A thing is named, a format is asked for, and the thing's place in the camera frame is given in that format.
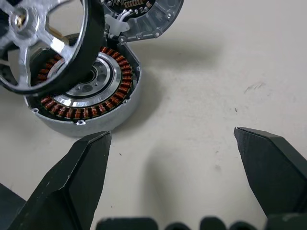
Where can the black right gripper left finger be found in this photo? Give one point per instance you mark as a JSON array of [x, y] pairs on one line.
[[69, 182]]

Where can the grey motor housing copper windings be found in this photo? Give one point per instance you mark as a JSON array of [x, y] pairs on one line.
[[100, 95]]

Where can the hinged motor lid circuit board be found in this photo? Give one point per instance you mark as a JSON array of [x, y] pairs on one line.
[[141, 19]]

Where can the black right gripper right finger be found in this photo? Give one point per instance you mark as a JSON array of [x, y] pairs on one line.
[[268, 172]]

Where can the silver spoked rotor black rim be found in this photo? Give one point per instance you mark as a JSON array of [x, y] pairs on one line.
[[45, 36]]

